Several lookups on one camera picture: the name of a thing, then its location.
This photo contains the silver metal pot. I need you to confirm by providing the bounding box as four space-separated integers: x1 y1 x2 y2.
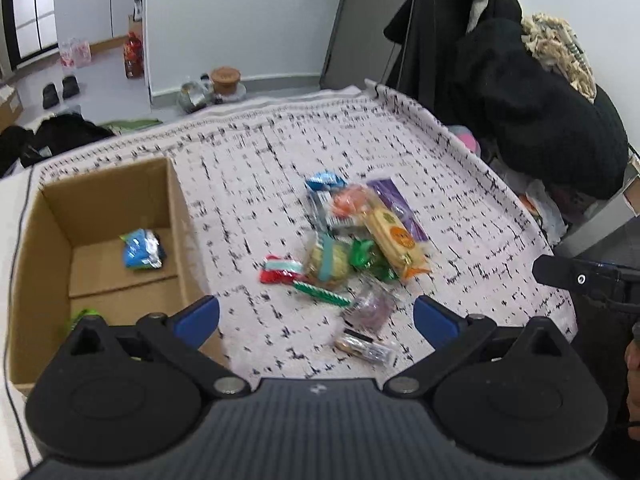
177 80 213 114

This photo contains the grey door panel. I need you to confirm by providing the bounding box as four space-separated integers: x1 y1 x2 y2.
320 0 426 92

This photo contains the green snack packet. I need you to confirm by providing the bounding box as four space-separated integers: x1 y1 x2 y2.
62 308 106 338
349 237 399 282

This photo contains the black clothes pile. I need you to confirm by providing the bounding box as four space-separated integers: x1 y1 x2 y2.
0 112 116 178

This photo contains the beige knitted cloth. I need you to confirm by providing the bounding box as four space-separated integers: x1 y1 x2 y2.
520 12 599 105

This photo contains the closed cardboard box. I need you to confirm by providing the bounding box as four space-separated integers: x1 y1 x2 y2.
0 85 25 133

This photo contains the pink soft item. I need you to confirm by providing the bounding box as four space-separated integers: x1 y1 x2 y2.
449 125 482 156

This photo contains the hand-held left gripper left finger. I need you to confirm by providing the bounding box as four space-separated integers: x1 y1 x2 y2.
65 295 252 401

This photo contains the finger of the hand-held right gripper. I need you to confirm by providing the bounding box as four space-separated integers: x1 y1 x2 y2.
532 255 640 293

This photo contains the green cloth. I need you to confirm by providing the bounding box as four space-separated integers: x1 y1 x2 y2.
100 119 163 136

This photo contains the black hanging coat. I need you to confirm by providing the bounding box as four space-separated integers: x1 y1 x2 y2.
384 0 524 107

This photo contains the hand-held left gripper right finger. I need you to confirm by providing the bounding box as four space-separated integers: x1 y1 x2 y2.
382 295 577 402

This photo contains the white plastic bag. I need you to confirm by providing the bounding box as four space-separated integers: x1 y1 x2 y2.
517 180 568 246

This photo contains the round cookie packet teal band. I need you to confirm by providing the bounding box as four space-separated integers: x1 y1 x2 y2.
302 234 359 292

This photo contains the white black-patterned blanket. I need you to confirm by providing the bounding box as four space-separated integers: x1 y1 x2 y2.
30 79 581 378

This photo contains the black padded jacket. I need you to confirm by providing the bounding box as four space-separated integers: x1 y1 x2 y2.
450 17 631 202

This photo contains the person's right hand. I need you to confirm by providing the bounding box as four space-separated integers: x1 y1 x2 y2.
624 330 640 428

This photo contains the clear packet with purple snack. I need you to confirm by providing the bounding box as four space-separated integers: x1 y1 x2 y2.
342 282 399 334

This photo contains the black framed glass door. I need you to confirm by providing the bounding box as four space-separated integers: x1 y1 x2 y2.
0 0 60 68

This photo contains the red snack packet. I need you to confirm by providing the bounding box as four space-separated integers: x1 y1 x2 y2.
259 255 307 285

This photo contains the white cabinet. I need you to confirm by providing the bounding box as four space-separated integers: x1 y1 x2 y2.
51 0 147 46

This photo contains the cracker packet with orange label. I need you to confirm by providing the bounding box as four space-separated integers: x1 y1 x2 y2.
360 207 434 281

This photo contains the grey metal frame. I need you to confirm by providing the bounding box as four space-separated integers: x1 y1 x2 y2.
554 157 640 259

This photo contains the brown snack bar packet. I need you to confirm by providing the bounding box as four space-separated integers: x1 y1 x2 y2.
334 329 399 367

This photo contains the cardboard box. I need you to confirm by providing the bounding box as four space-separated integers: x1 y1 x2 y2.
9 157 236 397
0 85 25 133

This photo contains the orange pink snack packet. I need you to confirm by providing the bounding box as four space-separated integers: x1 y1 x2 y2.
330 185 382 222

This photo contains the green striped candy stick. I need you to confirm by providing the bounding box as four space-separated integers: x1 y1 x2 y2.
292 280 356 307

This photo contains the brown clay pot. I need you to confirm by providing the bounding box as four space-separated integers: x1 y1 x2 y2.
210 66 247 103

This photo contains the red bottle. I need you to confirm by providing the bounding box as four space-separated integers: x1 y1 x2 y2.
123 31 146 80

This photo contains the blue snack packet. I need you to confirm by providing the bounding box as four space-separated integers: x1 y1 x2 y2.
120 229 167 272
305 170 349 194

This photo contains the pink plastic bag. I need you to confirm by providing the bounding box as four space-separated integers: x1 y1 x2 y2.
59 37 92 72

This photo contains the black cable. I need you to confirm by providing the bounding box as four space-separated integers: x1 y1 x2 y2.
0 165 37 467

